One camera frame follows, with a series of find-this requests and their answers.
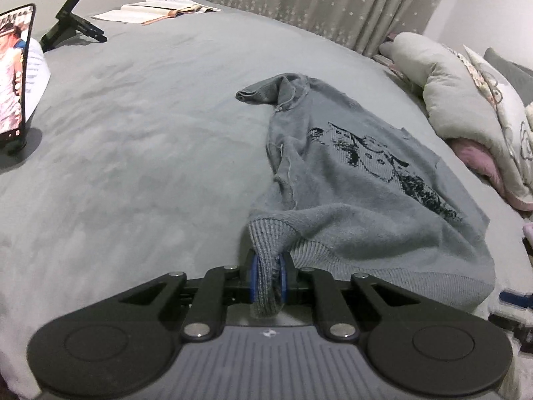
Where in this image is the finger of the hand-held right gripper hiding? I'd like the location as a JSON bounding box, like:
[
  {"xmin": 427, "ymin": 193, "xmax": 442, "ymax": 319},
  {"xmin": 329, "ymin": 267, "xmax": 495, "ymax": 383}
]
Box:
[
  {"xmin": 499, "ymin": 289, "xmax": 533, "ymax": 310},
  {"xmin": 488, "ymin": 310, "xmax": 533, "ymax": 342}
]

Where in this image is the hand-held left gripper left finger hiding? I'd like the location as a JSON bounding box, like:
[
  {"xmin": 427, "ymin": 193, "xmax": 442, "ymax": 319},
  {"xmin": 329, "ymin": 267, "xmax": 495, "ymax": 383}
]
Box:
[{"xmin": 119, "ymin": 249, "xmax": 261, "ymax": 340}]

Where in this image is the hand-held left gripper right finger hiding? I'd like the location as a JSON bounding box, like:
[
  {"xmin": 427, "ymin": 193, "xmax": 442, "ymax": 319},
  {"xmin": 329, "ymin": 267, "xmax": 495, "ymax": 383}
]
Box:
[{"xmin": 278, "ymin": 252, "xmax": 421, "ymax": 340}]

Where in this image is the grey knitted sweater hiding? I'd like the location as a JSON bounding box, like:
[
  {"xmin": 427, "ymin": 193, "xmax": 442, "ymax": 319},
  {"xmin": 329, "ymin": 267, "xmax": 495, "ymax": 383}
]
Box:
[{"xmin": 235, "ymin": 73, "xmax": 496, "ymax": 319}]

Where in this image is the pink blanket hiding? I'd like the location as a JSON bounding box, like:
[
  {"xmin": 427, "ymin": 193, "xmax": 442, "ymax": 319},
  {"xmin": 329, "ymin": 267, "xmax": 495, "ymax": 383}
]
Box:
[{"xmin": 452, "ymin": 137, "xmax": 533, "ymax": 211}]

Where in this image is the grey bed sheet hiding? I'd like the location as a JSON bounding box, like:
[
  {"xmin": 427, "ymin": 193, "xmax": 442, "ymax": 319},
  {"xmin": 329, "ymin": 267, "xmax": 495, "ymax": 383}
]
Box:
[{"xmin": 0, "ymin": 0, "xmax": 533, "ymax": 400}]

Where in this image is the beige duvet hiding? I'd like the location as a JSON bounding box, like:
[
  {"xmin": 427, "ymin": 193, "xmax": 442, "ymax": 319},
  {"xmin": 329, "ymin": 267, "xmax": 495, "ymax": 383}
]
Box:
[{"xmin": 377, "ymin": 31, "xmax": 533, "ymax": 211}]

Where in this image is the orange pen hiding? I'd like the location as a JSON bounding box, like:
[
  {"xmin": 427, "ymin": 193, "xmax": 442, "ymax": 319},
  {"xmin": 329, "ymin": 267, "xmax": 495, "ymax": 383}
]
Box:
[{"xmin": 142, "ymin": 10, "xmax": 181, "ymax": 25}]

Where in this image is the grey star-print curtain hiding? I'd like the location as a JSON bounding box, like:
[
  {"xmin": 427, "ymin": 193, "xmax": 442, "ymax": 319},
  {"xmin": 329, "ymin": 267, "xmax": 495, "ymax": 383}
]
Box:
[{"xmin": 183, "ymin": 0, "xmax": 456, "ymax": 57}]

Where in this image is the open book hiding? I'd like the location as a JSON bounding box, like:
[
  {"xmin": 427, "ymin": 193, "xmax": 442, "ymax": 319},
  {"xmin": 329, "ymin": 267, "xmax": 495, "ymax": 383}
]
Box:
[{"xmin": 91, "ymin": 0, "xmax": 223, "ymax": 25}]

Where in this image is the printed paper sheet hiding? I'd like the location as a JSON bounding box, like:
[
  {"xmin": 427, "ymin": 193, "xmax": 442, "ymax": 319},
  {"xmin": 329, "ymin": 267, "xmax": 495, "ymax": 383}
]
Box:
[{"xmin": 23, "ymin": 37, "xmax": 51, "ymax": 115}]

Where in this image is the black clamp stand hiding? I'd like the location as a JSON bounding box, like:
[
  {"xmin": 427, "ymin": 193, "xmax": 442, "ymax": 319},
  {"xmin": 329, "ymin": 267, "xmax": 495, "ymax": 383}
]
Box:
[{"xmin": 39, "ymin": 0, "xmax": 108, "ymax": 53}]

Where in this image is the smartphone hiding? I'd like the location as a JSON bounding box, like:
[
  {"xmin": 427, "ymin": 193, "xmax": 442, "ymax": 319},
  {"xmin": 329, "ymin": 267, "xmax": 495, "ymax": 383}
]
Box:
[{"xmin": 0, "ymin": 3, "xmax": 37, "ymax": 151}]

